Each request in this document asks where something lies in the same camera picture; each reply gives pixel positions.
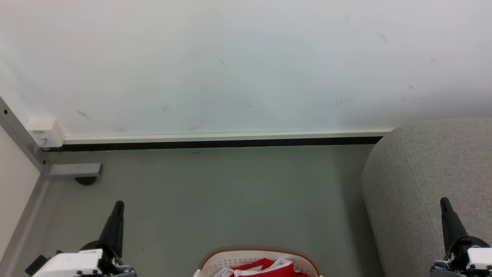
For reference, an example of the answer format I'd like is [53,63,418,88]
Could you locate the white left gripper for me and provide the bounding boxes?
[25,200,137,277]

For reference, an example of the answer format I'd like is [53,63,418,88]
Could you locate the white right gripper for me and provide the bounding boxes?
[430,197,492,277]

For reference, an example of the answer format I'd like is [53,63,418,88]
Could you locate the red jersey with white trim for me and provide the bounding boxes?
[213,258,310,277]

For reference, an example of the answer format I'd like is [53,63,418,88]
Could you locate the white perforated laundry basket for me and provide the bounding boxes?
[193,246,323,277]

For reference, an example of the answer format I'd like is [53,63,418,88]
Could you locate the grey fabric sofa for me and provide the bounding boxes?
[361,117,492,277]

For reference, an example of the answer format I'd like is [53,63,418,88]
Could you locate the grey metal partition foot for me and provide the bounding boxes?
[48,163,103,178]

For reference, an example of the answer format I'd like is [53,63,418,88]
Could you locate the white and black baseboard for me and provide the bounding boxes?
[42,128,393,152]

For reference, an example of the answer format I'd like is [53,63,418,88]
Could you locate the white wall socket box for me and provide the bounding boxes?
[27,117,65,149]

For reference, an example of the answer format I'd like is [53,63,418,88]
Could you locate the grey metal partition post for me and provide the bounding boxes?
[0,96,51,178]

